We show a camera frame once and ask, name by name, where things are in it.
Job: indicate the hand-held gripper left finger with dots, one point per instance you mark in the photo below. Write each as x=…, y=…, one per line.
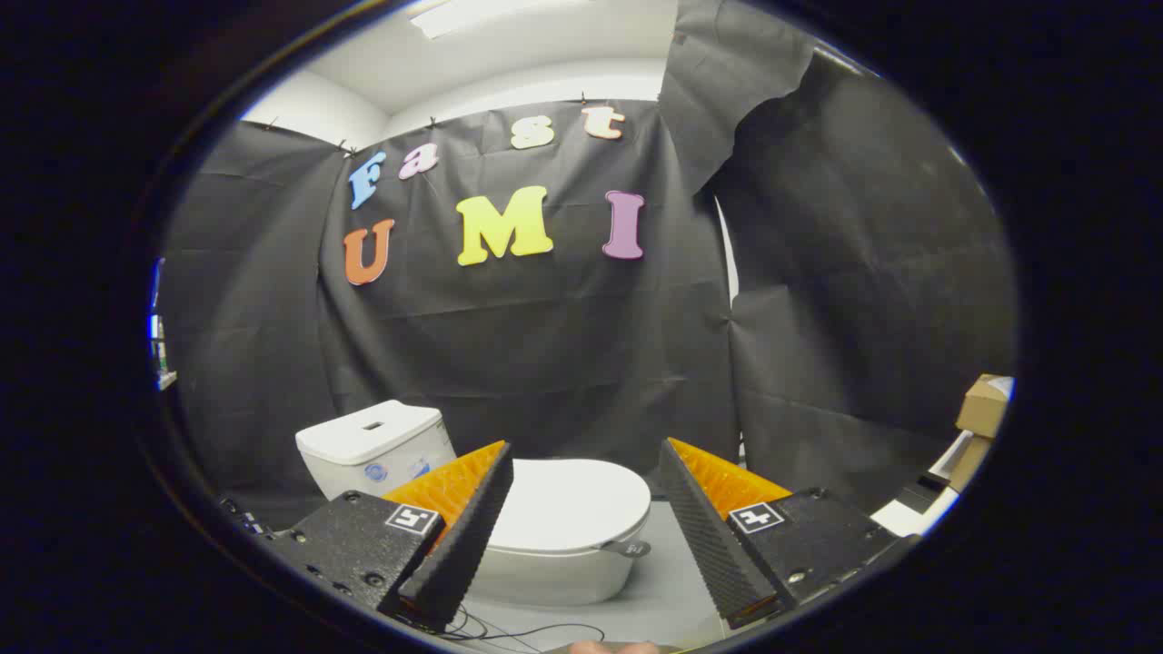
x=463, y=536

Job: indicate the black power strip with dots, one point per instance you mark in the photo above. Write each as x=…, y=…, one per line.
x=247, y=520

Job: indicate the brown cardboard box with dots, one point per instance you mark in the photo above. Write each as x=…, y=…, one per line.
x=969, y=463
x=983, y=409

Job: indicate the grey round lid pull tab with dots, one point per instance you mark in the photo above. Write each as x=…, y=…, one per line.
x=629, y=549

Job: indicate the black backdrop cloth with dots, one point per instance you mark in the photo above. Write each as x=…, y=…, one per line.
x=545, y=345

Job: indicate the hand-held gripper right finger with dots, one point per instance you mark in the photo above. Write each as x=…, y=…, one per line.
x=709, y=536

